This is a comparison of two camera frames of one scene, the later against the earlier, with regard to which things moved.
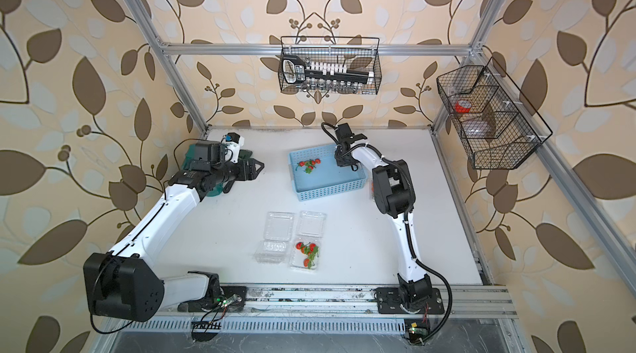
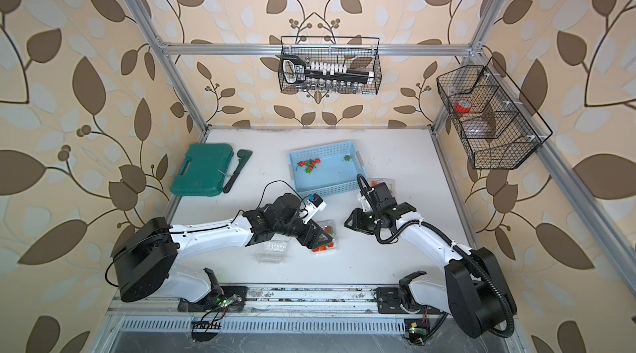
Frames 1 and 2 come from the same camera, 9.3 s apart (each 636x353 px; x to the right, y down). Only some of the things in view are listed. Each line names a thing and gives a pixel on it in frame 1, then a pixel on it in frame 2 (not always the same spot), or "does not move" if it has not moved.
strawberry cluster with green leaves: x=310 y=163 does not move
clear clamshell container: x=306 y=247 → x=329 y=226
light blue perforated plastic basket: x=315 y=173 does not move
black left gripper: x=250 y=174 → x=312 y=243
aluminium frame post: x=139 y=12 does not move
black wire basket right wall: x=496 y=128 does not move
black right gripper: x=339 y=160 → x=357 y=223
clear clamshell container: x=278 y=231 does not move
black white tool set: x=298 y=70 does not move
